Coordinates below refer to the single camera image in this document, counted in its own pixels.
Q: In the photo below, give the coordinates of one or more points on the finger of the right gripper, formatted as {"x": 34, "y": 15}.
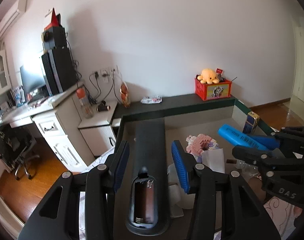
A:
{"x": 261, "y": 157}
{"x": 291, "y": 140}

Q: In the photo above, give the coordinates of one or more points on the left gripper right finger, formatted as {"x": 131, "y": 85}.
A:
{"x": 243, "y": 216}

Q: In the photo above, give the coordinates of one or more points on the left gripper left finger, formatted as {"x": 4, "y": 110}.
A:
{"x": 57, "y": 214}

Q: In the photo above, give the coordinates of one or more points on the clear glass bottle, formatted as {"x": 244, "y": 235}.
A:
{"x": 248, "y": 171}

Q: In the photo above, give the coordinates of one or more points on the blue highlighter marker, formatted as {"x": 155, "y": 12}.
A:
{"x": 237, "y": 138}

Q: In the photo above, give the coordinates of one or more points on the blue and gold lighter box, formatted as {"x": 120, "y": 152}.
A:
{"x": 251, "y": 123}

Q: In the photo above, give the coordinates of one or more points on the pink block figure toy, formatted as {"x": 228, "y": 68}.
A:
{"x": 199, "y": 144}

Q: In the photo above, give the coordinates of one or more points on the black remote control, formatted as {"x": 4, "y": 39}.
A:
{"x": 148, "y": 212}

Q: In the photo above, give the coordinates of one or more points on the white patterned tablecloth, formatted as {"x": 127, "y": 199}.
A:
{"x": 282, "y": 213}

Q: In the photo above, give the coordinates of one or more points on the red toy storage box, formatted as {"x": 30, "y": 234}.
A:
{"x": 214, "y": 91}

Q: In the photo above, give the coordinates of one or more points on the low black white tv cabinet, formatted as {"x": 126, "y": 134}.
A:
{"x": 100, "y": 132}

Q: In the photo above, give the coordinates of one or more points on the black office chair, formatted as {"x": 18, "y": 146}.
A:
{"x": 16, "y": 150}

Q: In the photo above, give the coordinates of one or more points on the yellow octopus plush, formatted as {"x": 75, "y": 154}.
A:
{"x": 208, "y": 76}

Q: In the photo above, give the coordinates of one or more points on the white desk with drawers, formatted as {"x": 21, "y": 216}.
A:
{"x": 57, "y": 120}

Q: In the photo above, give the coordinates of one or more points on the bottle with red cap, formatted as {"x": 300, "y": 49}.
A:
{"x": 85, "y": 105}

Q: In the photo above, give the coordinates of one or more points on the small black device on shelf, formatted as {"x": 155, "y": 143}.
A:
{"x": 102, "y": 106}

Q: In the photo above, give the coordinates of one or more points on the snack packet on cabinet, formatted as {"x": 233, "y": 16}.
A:
{"x": 149, "y": 100}

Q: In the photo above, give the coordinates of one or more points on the black computer monitor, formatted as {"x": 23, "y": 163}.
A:
{"x": 33, "y": 82}

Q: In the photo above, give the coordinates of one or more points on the orange patterned glass vase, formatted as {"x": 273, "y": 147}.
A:
{"x": 124, "y": 94}

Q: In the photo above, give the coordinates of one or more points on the white glass door cabinet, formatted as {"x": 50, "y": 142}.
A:
{"x": 5, "y": 83}

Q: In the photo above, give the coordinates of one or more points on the black computer tower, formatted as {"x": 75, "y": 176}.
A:
{"x": 59, "y": 72}

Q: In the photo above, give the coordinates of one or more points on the black box on tower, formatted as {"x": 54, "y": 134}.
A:
{"x": 54, "y": 37}

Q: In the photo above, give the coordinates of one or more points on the red triangular paper item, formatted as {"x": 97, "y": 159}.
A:
{"x": 51, "y": 20}

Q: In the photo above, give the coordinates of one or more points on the white air conditioner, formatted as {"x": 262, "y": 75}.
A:
{"x": 12, "y": 16}

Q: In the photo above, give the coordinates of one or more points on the wall power outlet with cables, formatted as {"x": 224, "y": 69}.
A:
{"x": 104, "y": 82}

